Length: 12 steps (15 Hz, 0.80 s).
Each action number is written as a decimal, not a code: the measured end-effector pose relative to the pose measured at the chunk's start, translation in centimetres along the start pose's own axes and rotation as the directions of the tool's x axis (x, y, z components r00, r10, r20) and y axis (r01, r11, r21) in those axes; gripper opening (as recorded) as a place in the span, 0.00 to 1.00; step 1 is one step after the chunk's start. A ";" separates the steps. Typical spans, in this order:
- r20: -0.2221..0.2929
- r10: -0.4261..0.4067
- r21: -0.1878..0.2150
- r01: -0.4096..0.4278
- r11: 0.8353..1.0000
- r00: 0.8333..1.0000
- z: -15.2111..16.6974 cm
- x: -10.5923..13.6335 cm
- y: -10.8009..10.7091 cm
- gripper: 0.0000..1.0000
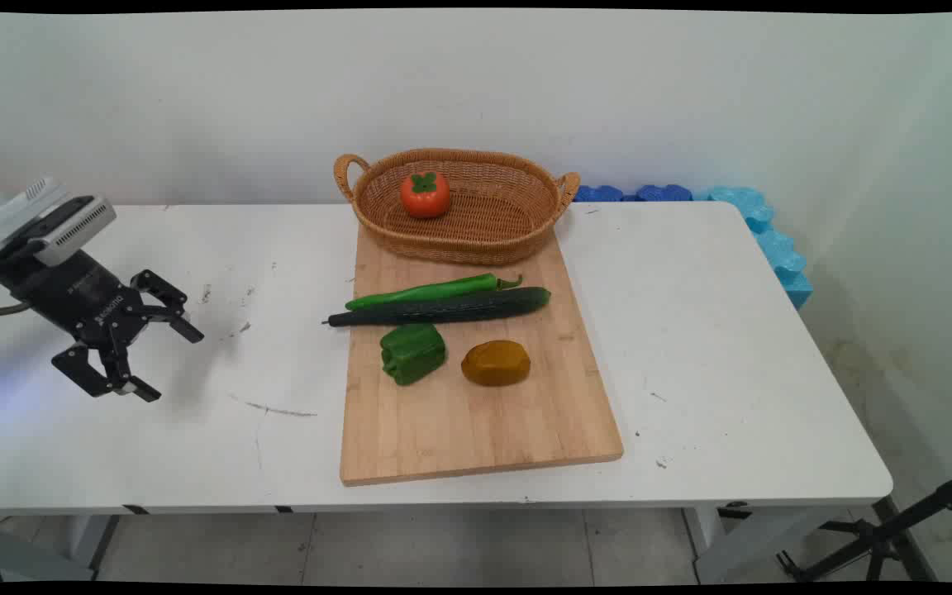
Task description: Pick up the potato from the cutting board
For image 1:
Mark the long green chili pepper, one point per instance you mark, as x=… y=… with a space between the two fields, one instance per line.
x=426 y=292

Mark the dark blue foam piece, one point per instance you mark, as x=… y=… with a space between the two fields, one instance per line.
x=598 y=194
x=664 y=192

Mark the orange persimmon with green calyx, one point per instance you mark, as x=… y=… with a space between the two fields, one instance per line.
x=425 y=198

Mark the grey base frame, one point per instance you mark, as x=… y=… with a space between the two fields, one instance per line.
x=21 y=558

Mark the light blue foam mat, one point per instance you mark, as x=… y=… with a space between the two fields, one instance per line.
x=778 y=248

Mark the white table leg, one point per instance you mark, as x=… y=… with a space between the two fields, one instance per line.
x=740 y=545
x=94 y=537

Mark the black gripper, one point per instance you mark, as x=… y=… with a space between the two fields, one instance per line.
x=79 y=297

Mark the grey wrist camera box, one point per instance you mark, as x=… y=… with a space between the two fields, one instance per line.
x=75 y=228

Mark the green bell pepper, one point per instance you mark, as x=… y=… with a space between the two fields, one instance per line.
x=411 y=355

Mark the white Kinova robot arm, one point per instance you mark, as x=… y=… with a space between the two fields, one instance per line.
x=3 y=216

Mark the brown potato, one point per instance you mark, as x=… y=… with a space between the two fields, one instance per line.
x=496 y=364

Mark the bamboo cutting board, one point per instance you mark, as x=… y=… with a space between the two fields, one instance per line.
x=484 y=430

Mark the dark green cucumber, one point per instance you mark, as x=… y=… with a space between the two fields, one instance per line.
x=459 y=307

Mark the black tripod stand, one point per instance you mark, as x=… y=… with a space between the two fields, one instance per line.
x=881 y=541

